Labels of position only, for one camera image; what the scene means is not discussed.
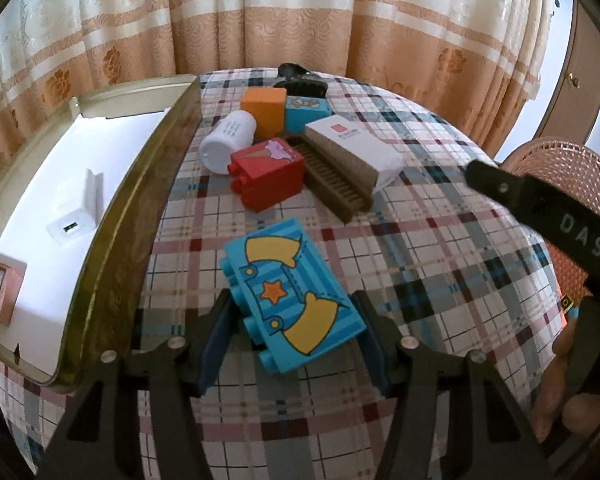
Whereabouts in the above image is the orange toy block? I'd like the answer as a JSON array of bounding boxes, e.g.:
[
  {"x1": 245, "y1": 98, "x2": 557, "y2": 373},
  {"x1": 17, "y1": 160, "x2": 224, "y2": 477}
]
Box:
[{"x1": 240, "y1": 87, "x2": 287, "y2": 140}]

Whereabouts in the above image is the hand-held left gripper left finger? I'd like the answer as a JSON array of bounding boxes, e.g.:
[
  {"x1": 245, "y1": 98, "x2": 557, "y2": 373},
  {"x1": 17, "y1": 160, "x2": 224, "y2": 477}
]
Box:
[{"x1": 36, "y1": 290, "x2": 241, "y2": 480}]

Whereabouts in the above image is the white plastic bottle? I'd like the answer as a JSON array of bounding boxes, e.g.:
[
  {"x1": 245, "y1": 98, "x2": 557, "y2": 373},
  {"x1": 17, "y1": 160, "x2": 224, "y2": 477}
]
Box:
[{"x1": 199, "y1": 112, "x2": 257, "y2": 176}]

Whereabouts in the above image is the brown wicker chair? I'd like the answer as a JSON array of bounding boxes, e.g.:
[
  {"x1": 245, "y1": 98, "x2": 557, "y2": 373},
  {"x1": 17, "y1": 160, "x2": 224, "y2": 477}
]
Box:
[{"x1": 500, "y1": 136, "x2": 600, "y2": 321}]

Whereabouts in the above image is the beige patterned curtain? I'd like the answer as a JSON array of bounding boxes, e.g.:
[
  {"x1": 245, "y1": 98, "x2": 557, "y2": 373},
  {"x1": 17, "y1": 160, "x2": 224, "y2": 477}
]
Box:
[{"x1": 0, "y1": 0, "x2": 556, "y2": 196}]

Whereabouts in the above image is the white charger adapter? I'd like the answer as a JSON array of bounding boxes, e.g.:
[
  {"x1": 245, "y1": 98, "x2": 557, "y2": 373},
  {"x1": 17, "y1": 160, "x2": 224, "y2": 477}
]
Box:
[{"x1": 46, "y1": 169, "x2": 105, "y2": 246}]

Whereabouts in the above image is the person's right hand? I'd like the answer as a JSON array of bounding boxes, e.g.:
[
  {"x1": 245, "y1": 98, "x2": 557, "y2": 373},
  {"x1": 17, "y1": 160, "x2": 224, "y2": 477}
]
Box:
[{"x1": 532, "y1": 317, "x2": 600, "y2": 441}]

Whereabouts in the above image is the wooden bristle brush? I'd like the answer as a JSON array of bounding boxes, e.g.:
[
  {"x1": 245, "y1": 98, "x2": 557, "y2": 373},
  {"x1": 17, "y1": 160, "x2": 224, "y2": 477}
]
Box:
[{"x1": 285, "y1": 136, "x2": 373, "y2": 223}]

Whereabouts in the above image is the red ice-cream-print block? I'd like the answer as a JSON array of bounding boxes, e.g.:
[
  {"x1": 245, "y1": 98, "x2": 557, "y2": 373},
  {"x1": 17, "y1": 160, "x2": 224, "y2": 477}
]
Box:
[{"x1": 228, "y1": 140, "x2": 306, "y2": 213}]

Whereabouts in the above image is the wooden door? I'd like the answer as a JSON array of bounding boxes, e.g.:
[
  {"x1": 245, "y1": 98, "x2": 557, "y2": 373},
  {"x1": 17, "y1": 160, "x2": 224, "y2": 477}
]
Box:
[{"x1": 530, "y1": 0, "x2": 600, "y2": 156}]

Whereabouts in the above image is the blue bear-print block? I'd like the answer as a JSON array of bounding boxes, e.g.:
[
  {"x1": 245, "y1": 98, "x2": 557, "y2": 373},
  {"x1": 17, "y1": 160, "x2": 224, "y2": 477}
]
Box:
[{"x1": 284, "y1": 95, "x2": 333, "y2": 133}]

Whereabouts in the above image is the white box with red label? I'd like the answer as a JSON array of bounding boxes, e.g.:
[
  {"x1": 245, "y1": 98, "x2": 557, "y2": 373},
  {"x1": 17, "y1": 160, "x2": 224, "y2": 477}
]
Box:
[{"x1": 304, "y1": 115, "x2": 405, "y2": 192}]

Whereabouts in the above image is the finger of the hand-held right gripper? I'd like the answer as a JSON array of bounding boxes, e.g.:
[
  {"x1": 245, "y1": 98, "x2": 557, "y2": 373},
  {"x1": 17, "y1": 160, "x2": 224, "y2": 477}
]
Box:
[{"x1": 466, "y1": 159, "x2": 536, "y2": 221}]

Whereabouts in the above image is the large blue boots-print block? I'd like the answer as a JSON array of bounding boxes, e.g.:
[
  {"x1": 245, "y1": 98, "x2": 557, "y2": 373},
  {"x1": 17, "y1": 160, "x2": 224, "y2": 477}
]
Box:
[{"x1": 219, "y1": 219, "x2": 368, "y2": 376}]

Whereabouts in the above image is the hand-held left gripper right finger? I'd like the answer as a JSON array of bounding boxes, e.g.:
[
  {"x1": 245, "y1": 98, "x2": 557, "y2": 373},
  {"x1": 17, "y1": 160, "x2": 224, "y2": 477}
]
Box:
[{"x1": 352, "y1": 289, "x2": 557, "y2": 480}]

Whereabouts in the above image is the black toy tank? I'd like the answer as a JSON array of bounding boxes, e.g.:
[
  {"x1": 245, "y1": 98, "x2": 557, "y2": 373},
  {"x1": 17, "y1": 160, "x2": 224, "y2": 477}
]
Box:
[{"x1": 275, "y1": 62, "x2": 328, "y2": 98}]

